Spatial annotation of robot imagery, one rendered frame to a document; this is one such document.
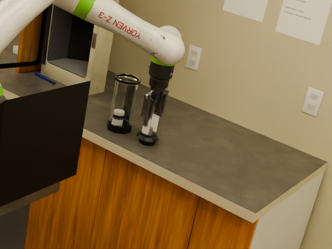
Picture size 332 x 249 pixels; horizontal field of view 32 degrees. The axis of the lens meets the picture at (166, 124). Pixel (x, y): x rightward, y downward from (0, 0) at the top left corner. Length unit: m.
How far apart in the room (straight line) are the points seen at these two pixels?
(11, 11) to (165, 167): 0.82
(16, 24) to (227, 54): 1.28
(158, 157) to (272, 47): 0.78
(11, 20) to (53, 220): 1.19
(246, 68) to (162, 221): 0.86
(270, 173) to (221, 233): 0.35
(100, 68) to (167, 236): 0.89
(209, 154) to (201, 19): 0.76
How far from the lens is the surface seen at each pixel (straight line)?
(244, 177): 2.22
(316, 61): 2.57
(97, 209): 2.46
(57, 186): 1.93
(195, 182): 2.09
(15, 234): 1.99
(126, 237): 2.40
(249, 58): 2.70
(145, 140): 2.27
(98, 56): 2.67
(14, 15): 1.72
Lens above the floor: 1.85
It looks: 21 degrees down
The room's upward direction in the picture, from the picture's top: 12 degrees clockwise
